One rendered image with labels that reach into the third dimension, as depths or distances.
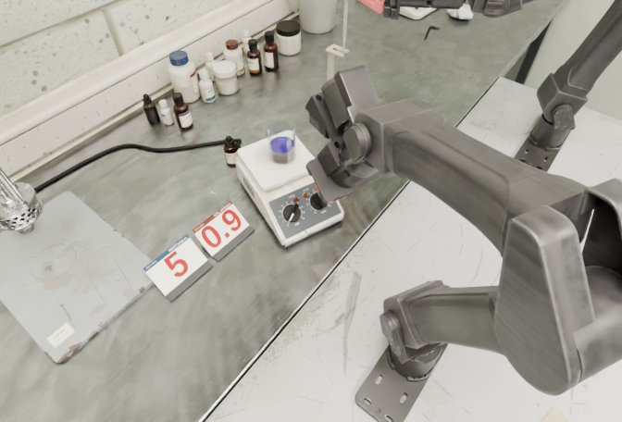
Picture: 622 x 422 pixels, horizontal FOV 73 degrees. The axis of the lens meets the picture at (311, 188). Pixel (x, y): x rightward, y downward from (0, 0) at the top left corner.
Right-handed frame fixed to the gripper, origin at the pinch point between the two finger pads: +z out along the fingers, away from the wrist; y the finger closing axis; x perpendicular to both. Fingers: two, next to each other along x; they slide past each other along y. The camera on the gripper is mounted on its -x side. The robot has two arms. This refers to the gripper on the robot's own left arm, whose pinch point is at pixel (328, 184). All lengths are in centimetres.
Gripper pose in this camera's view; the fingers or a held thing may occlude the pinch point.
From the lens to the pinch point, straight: 70.1
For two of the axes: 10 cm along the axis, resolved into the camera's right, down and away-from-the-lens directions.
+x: 4.4, 8.9, -1.0
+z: -2.6, 2.4, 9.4
